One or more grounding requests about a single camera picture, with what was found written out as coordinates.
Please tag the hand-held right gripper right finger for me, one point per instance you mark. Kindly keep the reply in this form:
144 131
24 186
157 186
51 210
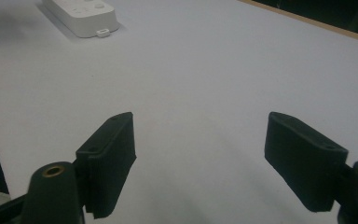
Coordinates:
304 161

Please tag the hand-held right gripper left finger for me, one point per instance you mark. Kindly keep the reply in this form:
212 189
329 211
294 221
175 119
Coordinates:
105 165

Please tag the white remote control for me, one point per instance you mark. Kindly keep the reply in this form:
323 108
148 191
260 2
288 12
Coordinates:
83 15

